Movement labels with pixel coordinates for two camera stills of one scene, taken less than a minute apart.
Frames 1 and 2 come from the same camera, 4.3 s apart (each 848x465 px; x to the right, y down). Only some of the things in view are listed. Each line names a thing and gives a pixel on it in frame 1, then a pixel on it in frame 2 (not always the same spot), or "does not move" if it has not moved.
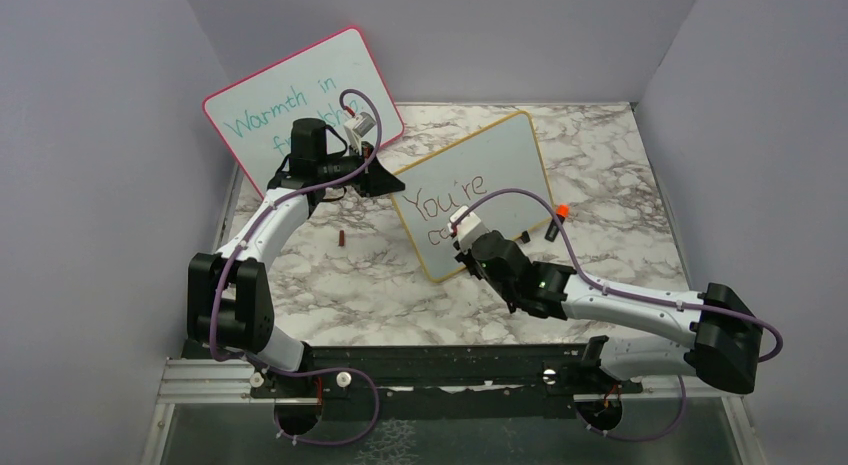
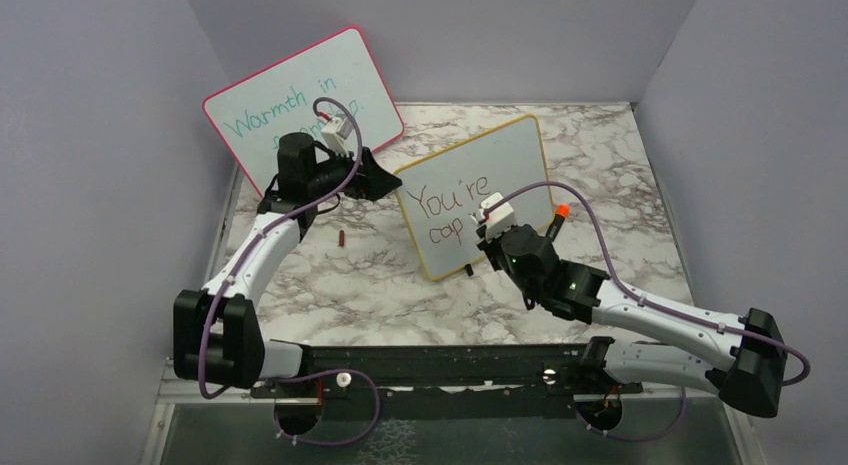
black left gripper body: (339, 166) does not move
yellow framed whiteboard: (438, 188) does not move
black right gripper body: (507, 293) → (497, 259)
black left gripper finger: (379, 181) does not move
